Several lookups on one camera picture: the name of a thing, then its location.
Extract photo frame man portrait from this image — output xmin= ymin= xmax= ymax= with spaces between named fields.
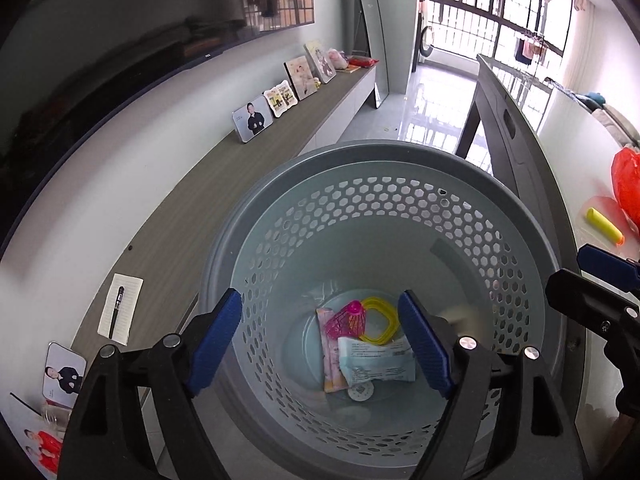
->
xmin=232 ymin=94 xmax=273 ymax=143

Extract yellow foam dart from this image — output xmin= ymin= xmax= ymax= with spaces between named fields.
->
xmin=586 ymin=207 xmax=625 ymax=246

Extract photo frame man standing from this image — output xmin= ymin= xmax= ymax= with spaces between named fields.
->
xmin=42 ymin=342 xmax=87 ymax=408

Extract yellow plastic ring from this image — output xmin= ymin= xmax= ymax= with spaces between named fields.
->
xmin=359 ymin=296 xmax=402 ymax=346

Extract grey sectional sofa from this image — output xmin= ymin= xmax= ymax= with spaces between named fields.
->
xmin=575 ymin=93 xmax=640 ymax=148

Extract pink snack stick wrapper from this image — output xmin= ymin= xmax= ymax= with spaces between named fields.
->
xmin=316 ymin=308 xmax=348 ymax=393

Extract person's right hand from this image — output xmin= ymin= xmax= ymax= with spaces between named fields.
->
xmin=599 ymin=414 xmax=636 ymax=470

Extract light blue wet-wipe packet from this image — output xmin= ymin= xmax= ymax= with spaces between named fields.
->
xmin=337 ymin=337 xmax=416 ymax=387

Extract photo frame collage white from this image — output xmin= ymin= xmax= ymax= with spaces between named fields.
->
xmin=262 ymin=80 xmax=298 ymax=118

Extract red pouch on shelf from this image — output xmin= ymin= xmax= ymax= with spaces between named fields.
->
xmin=348 ymin=55 xmax=378 ymax=68

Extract photo frame pink baby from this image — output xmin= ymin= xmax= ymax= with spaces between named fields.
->
xmin=284 ymin=55 xmax=318 ymax=101

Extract grey wood tv console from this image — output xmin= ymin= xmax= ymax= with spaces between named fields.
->
xmin=69 ymin=62 xmax=379 ymax=411

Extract leaning full-length mirror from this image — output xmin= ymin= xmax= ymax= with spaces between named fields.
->
xmin=359 ymin=0 xmax=390 ymax=108

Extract photo frame red clothes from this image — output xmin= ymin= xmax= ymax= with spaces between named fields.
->
xmin=8 ymin=392 xmax=63 ymax=479

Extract blue cushion on sofa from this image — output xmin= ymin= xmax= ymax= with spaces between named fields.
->
xmin=586 ymin=92 xmax=606 ymax=107

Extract photo frame child purple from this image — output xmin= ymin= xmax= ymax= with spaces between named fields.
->
xmin=305 ymin=40 xmax=336 ymax=84

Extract wall-mounted black television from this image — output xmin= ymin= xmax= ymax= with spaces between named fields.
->
xmin=1 ymin=0 xmax=314 ymax=244

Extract pink plush toy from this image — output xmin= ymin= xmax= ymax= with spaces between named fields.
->
xmin=326 ymin=48 xmax=349 ymax=70

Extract red plastic bag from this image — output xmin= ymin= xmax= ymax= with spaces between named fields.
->
xmin=611 ymin=148 xmax=640 ymax=229

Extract white notepad with pen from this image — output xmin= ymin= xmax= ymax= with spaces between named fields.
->
xmin=98 ymin=273 xmax=143 ymax=346

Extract grey perforated trash basket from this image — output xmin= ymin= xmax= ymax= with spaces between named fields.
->
xmin=200 ymin=142 xmax=566 ymax=479

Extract black window security grille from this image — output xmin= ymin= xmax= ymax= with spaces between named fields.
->
xmin=419 ymin=0 xmax=574 ymax=74

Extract pink plastic shuttlecock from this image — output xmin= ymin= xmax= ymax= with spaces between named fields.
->
xmin=324 ymin=300 xmax=367 ymax=340

